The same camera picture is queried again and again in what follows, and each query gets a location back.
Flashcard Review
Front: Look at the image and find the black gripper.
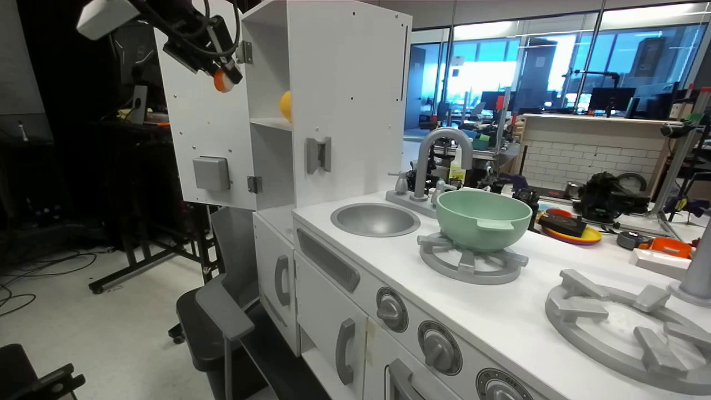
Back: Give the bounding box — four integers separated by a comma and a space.
150, 0, 246, 88

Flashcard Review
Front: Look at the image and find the small orange toy fruit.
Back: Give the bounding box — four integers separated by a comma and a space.
210, 69, 236, 97

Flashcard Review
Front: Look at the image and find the white tall cupboard door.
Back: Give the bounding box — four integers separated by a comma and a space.
150, 0, 260, 212

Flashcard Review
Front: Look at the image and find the yellow toy lemon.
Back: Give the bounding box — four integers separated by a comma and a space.
276, 89, 296, 124

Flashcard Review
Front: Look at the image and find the green toy bowl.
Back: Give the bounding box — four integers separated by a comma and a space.
434, 189, 536, 254

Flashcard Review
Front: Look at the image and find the grey sink basin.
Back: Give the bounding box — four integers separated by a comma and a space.
328, 201, 421, 241

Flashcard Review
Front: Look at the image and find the yellow plate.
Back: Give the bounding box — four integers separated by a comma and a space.
538, 221, 605, 248

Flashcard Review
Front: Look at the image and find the grey plastic chair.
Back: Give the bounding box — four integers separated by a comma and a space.
208, 208, 263, 307

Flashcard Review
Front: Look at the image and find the white narrow cabinet door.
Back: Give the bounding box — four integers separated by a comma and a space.
250, 214, 300, 359

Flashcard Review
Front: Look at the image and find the black stand base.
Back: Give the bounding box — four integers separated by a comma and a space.
86, 210, 223, 297

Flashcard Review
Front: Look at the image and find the grey toy faucet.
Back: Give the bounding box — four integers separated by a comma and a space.
385, 129, 476, 219

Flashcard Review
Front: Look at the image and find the grey flat board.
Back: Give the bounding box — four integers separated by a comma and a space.
193, 275, 257, 344

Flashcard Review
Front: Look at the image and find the white wide cabinet door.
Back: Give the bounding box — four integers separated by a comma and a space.
293, 254, 371, 400

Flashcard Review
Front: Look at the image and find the dark grey seat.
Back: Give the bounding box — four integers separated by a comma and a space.
174, 288, 306, 400

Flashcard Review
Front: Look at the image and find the grey stove knob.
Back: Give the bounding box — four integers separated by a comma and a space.
415, 319, 467, 378
373, 284, 411, 337
474, 365, 538, 400

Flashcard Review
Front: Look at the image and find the grey burner grate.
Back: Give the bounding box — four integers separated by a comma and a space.
543, 268, 711, 399
415, 229, 530, 288

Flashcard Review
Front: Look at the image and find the black gadget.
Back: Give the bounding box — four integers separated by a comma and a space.
506, 174, 543, 231

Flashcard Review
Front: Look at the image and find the black floor object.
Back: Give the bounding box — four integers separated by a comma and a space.
0, 343, 86, 400

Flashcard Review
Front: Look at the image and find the red black toy item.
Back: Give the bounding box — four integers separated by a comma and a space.
543, 208, 591, 241

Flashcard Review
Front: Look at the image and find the white tiled panel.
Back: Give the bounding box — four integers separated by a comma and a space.
518, 111, 687, 198

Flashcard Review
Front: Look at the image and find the white toy kitchen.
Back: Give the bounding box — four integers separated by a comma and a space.
240, 0, 711, 400

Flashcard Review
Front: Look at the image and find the black bag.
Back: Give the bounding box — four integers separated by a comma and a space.
573, 171, 653, 224

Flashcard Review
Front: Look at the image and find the small black device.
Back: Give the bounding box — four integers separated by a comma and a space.
616, 229, 645, 254

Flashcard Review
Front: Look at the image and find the white flat box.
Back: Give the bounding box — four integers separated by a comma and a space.
630, 248, 693, 280

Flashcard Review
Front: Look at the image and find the orange tool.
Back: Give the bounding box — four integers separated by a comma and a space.
645, 234, 695, 261

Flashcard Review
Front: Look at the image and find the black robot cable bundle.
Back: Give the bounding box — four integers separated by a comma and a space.
130, 0, 246, 63

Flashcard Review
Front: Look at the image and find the small grey side bracket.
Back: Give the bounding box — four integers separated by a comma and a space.
304, 137, 333, 179

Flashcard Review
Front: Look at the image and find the black camera stand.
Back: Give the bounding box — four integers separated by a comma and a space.
653, 88, 711, 224

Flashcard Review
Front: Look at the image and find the pale vertical post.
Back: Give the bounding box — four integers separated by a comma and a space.
666, 214, 711, 307

